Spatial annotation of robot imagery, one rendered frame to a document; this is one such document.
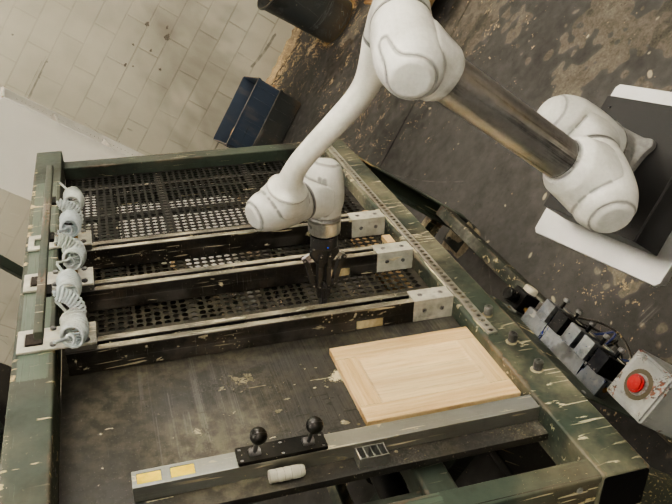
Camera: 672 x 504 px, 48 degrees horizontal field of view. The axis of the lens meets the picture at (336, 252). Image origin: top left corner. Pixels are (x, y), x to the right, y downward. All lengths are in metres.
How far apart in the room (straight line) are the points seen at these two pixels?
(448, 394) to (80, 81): 5.53
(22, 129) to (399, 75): 4.36
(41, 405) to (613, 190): 1.36
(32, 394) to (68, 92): 5.29
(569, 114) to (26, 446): 1.44
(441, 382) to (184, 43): 5.51
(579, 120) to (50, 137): 4.27
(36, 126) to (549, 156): 4.35
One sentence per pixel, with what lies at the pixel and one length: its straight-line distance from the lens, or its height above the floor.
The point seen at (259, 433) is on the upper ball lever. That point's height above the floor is 1.54.
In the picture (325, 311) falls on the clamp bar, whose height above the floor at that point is 1.25.
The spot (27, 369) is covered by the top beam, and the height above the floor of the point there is 1.91.
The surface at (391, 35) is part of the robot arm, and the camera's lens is 1.48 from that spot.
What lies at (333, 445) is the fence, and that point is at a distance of 1.72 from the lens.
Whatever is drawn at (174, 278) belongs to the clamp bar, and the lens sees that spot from 2.30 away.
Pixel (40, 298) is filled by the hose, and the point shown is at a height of 1.95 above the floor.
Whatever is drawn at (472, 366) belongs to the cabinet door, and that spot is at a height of 0.95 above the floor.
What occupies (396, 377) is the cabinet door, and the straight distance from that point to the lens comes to 1.96.
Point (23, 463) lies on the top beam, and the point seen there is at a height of 1.90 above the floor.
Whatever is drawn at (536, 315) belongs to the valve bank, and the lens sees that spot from 2.23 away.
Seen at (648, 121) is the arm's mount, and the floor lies 0.84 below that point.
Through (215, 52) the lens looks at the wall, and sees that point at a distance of 7.15.
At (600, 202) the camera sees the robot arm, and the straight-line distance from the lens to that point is 1.78.
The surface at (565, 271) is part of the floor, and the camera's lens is 3.28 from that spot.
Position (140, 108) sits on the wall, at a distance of 7.07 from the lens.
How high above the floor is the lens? 2.29
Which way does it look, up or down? 29 degrees down
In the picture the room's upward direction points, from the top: 64 degrees counter-clockwise
